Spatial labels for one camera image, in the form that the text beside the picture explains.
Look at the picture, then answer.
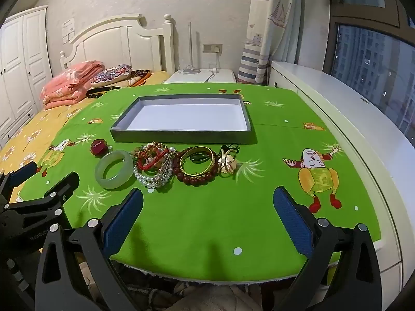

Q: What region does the red coral bead bracelet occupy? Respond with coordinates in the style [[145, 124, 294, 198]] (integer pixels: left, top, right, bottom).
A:
[[134, 147, 171, 171]]

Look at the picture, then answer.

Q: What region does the folded dark patterned blanket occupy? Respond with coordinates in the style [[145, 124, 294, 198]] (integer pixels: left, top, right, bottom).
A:
[[86, 69, 153, 98]]

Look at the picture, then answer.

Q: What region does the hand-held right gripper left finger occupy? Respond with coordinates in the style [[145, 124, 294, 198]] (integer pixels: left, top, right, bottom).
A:
[[35, 188, 144, 311]]

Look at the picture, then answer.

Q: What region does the cream gold flower brooch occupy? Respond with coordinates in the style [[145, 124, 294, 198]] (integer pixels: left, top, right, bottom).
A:
[[218, 151, 239, 178]]

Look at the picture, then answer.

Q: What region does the green pendant necklace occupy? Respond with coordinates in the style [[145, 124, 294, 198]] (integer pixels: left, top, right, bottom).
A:
[[190, 143, 241, 164]]

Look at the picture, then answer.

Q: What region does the folded pink blanket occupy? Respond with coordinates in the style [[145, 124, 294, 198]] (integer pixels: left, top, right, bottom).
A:
[[40, 60, 105, 110]]

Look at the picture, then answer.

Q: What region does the dark red bead bracelet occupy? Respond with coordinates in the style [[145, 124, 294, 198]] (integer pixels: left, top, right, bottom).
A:
[[172, 146, 217, 187]]

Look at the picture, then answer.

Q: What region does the white bed headboard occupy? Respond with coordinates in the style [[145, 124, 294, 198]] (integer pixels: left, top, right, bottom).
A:
[[59, 13, 176, 72]]

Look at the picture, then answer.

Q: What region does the mixed colour bead bracelet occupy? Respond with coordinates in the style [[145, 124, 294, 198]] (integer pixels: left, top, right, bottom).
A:
[[132, 142, 176, 160]]

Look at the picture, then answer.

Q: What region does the yellow flowered bedsheet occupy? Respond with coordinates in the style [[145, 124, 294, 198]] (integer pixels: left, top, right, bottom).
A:
[[0, 70, 171, 201]]

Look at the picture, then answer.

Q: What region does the sailboat print curtain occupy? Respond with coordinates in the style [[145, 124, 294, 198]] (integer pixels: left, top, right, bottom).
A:
[[238, 0, 305, 86]]

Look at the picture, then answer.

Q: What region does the window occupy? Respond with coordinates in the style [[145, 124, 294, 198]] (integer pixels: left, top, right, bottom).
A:
[[324, 0, 415, 133]]

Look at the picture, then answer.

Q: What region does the white window cabinet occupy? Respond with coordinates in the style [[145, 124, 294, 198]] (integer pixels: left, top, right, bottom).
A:
[[269, 61, 415, 286]]

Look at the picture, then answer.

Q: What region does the gold bangle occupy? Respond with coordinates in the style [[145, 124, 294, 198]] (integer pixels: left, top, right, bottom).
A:
[[179, 147, 215, 176]]

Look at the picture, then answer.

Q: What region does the beige fluffy cloth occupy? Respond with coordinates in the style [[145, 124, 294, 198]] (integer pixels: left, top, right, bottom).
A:
[[169, 283, 263, 311]]

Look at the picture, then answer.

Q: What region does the wall notice paper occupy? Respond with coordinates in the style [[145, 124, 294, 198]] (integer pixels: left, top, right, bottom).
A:
[[61, 18, 76, 44]]

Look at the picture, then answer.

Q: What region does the white table lamp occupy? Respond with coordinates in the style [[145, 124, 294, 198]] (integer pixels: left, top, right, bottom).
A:
[[182, 22, 202, 74]]

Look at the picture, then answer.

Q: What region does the green printed tablecloth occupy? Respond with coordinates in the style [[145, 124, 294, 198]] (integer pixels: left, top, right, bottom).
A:
[[38, 82, 381, 282]]

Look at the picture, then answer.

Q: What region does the embroidered pillow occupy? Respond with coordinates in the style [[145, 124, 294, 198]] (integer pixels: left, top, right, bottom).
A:
[[91, 64, 133, 87]]

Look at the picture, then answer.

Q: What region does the grey shallow tray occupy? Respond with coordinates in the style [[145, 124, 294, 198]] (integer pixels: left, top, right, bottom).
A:
[[109, 94, 253, 145]]

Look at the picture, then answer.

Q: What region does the pearl and red bracelets pile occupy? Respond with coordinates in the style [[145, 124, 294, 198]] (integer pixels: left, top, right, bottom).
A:
[[134, 161, 176, 192]]

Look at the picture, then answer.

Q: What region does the white charger with cable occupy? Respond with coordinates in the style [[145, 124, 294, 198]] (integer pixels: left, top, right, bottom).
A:
[[207, 53, 222, 83]]

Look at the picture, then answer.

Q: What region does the white nightstand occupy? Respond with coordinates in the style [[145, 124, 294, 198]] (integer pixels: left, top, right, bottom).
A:
[[164, 68, 237, 85]]

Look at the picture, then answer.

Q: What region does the white wardrobe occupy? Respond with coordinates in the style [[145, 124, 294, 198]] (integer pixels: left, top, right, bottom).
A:
[[0, 5, 54, 150]]

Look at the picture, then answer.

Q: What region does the pale green jade bangle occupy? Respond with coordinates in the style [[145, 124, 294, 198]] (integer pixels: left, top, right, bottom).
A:
[[95, 150, 135, 189]]

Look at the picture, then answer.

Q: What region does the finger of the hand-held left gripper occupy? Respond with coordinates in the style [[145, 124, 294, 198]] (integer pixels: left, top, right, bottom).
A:
[[19, 172, 80, 221], [0, 161, 38, 206]]

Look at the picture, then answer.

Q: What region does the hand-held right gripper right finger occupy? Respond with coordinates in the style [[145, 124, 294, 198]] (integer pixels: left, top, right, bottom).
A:
[[273, 186, 383, 311]]

